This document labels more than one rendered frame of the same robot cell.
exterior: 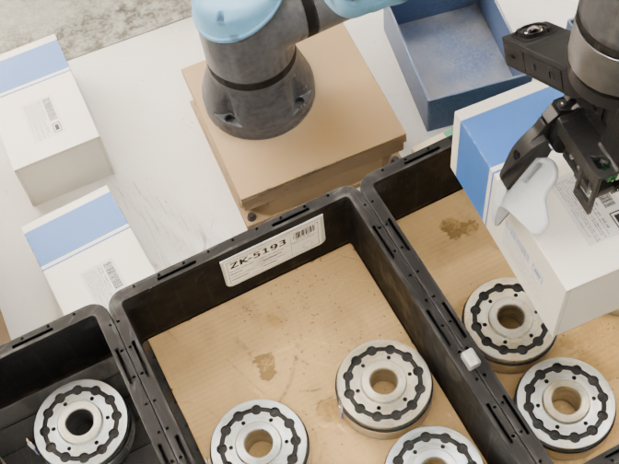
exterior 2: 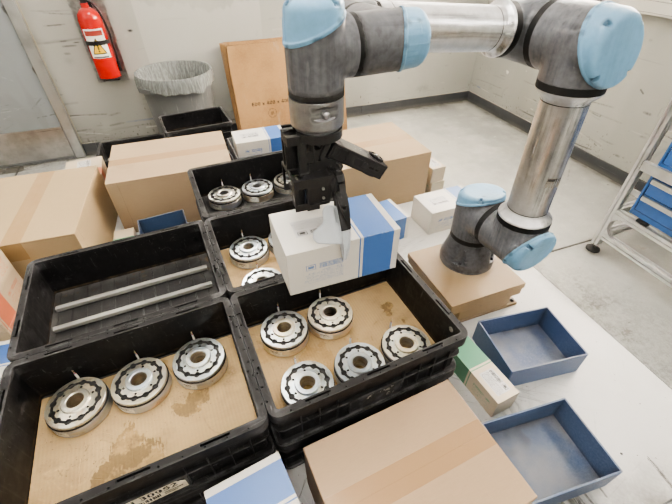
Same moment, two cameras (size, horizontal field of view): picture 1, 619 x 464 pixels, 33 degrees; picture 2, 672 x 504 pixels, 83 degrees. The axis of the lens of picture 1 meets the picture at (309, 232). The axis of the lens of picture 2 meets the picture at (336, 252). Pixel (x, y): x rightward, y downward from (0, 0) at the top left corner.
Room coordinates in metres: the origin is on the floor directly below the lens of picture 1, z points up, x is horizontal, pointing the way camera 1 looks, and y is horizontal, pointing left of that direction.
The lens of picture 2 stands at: (0.44, -0.76, 1.52)
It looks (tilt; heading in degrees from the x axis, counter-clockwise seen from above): 41 degrees down; 85
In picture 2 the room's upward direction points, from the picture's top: straight up
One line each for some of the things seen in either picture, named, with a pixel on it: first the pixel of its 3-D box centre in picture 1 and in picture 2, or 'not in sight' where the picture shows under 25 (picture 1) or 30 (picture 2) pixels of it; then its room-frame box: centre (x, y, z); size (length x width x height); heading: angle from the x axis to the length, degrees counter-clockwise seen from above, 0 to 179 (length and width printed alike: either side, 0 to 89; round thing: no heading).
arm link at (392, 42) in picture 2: not in sight; (378, 39); (0.55, -0.19, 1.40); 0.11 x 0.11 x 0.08; 19
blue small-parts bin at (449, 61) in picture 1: (454, 49); (526, 345); (0.96, -0.24, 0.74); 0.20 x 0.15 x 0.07; 9
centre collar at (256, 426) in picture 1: (258, 444); not in sight; (0.37, 0.08, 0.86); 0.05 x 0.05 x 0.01
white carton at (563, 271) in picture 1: (562, 198); (333, 241); (0.48, -0.23, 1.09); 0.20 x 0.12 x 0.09; 16
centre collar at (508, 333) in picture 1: (510, 317); (330, 312); (0.48, -0.20, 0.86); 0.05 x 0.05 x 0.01
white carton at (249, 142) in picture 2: not in sight; (260, 144); (0.26, 0.71, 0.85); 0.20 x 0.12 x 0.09; 16
